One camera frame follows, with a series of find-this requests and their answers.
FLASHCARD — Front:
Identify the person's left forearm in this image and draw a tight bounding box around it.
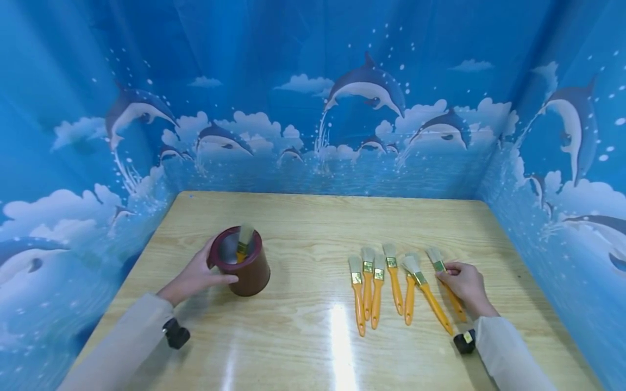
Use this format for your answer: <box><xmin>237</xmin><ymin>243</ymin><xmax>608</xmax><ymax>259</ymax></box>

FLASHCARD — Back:
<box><xmin>58</xmin><ymin>293</ymin><xmax>176</xmax><ymax>391</ymax></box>

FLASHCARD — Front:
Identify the person's left hand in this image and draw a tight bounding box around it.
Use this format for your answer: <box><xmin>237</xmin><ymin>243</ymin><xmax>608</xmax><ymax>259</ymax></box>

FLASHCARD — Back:
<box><xmin>156</xmin><ymin>236</ymin><xmax>240</xmax><ymax>307</ymax></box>

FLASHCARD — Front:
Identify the person's right forearm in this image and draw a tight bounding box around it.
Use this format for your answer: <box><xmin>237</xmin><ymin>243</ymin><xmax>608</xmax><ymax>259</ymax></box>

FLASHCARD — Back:
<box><xmin>473</xmin><ymin>316</ymin><xmax>558</xmax><ymax>391</ymax></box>

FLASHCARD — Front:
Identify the yellow handle paint brush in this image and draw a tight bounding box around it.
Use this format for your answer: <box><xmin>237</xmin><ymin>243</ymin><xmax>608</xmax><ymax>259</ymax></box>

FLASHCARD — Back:
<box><xmin>235</xmin><ymin>223</ymin><xmax>255</xmax><ymax>264</ymax></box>
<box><xmin>425</xmin><ymin>247</ymin><xmax>468</xmax><ymax>323</ymax></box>

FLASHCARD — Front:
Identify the person's right hand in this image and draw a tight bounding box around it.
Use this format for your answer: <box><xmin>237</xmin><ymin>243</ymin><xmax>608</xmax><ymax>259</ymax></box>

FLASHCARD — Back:
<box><xmin>435</xmin><ymin>262</ymin><xmax>499</xmax><ymax>320</ymax></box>

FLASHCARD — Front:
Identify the maroon round cup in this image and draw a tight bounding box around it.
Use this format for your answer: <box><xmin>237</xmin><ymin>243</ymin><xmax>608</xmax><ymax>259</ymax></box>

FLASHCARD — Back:
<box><xmin>206</xmin><ymin>226</ymin><xmax>271</xmax><ymax>298</ymax></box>

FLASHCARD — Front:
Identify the black wrist band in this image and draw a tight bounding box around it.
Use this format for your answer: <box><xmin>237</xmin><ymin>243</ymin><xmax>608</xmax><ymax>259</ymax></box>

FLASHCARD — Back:
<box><xmin>162</xmin><ymin>318</ymin><xmax>191</xmax><ymax>350</ymax></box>
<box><xmin>453</xmin><ymin>329</ymin><xmax>477</xmax><ymax>355</ymax></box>

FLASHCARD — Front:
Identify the row of yellow paintbrushes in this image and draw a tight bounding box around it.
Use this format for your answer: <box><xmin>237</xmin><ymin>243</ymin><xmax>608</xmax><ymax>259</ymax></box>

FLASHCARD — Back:
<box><xmin>348</xmin><ymin>243</ymin><xmax>455</xmax><ymax>337</ymax></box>

